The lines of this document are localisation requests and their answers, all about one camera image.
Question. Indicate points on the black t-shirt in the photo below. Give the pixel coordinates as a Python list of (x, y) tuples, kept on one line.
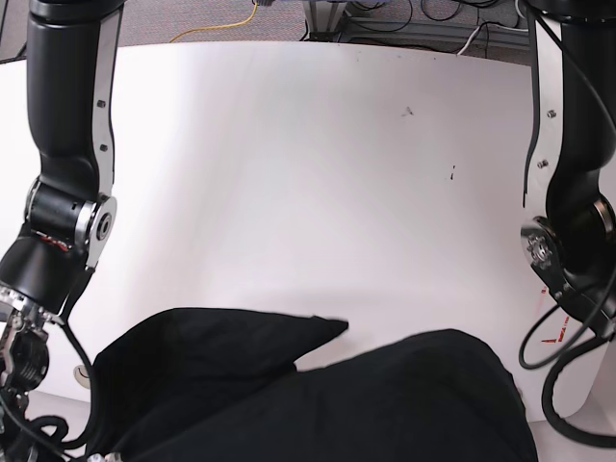
[(197, 384)]

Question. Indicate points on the black robot arm image left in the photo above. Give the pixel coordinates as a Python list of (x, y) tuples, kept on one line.
[(70, 209)]

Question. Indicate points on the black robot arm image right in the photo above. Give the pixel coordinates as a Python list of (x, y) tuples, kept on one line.
[(569, 237)]

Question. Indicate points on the left table grommet hole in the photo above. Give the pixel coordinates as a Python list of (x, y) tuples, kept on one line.
[(82, 376)]

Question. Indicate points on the red tape rectangle marking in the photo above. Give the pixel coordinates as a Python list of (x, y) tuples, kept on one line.
[(552, 330)]

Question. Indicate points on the aluminium frame stand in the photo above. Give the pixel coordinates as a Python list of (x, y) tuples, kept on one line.
[(323, 19)]

